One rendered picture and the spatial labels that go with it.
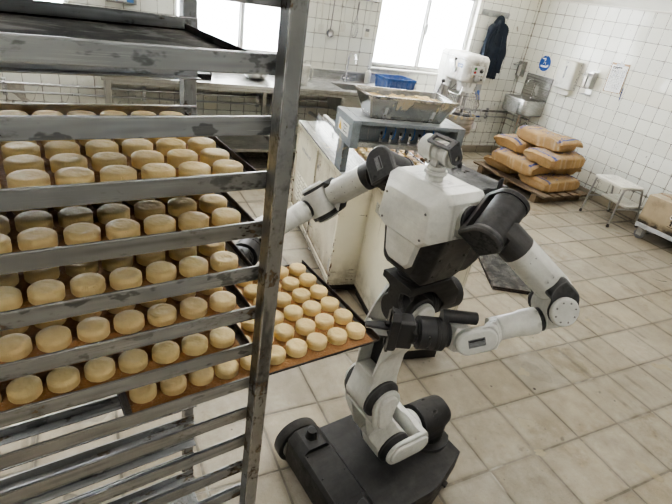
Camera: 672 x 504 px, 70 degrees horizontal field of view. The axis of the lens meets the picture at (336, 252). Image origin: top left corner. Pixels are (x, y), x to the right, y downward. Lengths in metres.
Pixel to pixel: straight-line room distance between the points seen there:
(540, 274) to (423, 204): 0.34
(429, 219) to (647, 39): 5.53
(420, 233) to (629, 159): 5.35
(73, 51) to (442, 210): 0.90
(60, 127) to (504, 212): 0.96
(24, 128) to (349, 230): 2.49
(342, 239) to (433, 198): 1.79
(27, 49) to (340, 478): 1.71
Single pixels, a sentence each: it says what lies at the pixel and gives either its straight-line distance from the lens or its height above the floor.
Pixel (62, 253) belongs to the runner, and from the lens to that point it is 0.77.
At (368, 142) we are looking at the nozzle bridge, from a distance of 2.88.
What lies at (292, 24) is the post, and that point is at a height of 1.74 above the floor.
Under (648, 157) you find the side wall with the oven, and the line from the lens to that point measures 6.42.
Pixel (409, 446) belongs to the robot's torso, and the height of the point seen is 0.31.
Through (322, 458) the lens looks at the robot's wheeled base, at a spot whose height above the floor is 0.19.
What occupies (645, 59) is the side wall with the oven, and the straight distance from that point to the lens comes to 6.60.
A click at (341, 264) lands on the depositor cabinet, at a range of 3.13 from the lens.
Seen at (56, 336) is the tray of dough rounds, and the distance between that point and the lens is 0.90.
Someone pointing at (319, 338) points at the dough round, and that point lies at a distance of 1.17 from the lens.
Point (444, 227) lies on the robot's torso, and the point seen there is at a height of 1.29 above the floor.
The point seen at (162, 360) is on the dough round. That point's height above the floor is 1.14.
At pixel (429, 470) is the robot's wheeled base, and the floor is 0.17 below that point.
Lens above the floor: 1.79
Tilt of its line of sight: 28 degrees down
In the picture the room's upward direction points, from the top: 10 degrees clockwise
